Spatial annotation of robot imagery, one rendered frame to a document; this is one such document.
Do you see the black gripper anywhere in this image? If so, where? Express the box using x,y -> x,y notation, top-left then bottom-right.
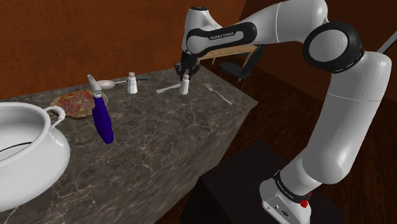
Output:
174,50 -> 201,80

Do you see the pizza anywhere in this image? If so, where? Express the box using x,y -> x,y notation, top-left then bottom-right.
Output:
50,90 -> 109,120

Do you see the black chair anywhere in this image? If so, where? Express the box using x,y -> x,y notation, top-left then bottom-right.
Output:
219,45 -> 266,89

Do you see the silver knife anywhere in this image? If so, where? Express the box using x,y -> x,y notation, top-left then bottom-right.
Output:
156,82 -> 182,94

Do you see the white salt shaker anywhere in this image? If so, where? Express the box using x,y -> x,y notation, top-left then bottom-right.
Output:
179,74 -> 190,95
127,71 -> 139,95

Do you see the silver frying pan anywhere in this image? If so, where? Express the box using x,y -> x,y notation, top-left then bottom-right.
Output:
95,78 -> 149,90

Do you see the large white pot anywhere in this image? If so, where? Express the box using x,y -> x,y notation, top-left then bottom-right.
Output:
0,102 -> 71,213

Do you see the wooden table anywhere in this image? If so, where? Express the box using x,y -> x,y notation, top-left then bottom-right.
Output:
197,44 -> 258,65

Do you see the silver fork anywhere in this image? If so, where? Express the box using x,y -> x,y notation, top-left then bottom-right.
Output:
204,83 -> 233,106

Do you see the blue spray bottle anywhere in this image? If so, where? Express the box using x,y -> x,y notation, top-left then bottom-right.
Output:
87,74 -> 115,144

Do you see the dark robot stand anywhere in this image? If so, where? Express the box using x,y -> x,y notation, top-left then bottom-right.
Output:
179,139 -> 346,224

